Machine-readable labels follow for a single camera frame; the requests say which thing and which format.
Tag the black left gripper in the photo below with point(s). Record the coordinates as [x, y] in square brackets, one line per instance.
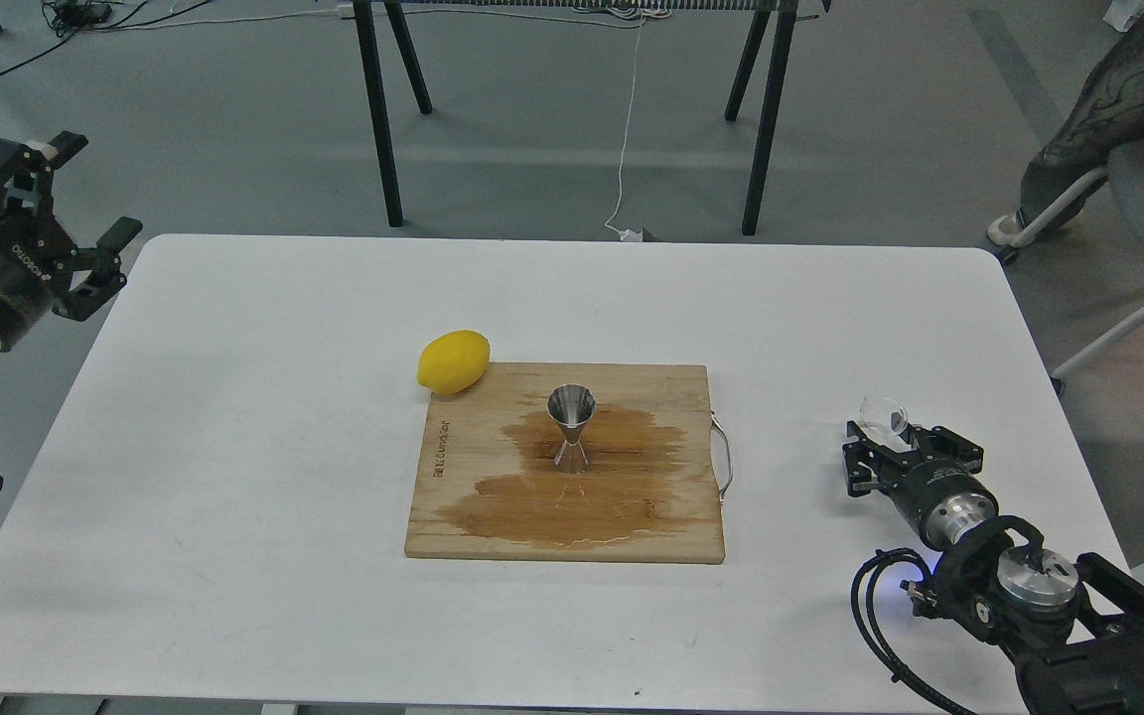
[40, 266]

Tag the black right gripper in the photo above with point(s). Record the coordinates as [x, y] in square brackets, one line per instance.
[933, 486]

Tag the clear glass measuring cup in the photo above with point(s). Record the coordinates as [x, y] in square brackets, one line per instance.
[884, 421]

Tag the steel double jigger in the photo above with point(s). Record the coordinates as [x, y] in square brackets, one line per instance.
[571, 407]

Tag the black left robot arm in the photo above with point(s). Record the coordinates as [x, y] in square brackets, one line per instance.
[42, 269]

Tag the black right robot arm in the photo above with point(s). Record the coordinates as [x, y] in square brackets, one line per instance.
[1072, 628]

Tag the wooden cutting board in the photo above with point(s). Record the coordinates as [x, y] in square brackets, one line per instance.
[487, 485]

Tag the yellow lemon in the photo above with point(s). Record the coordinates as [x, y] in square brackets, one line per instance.
[452, 363]

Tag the person in grey trousers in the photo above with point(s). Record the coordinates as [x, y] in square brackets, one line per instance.
[1109, 112]

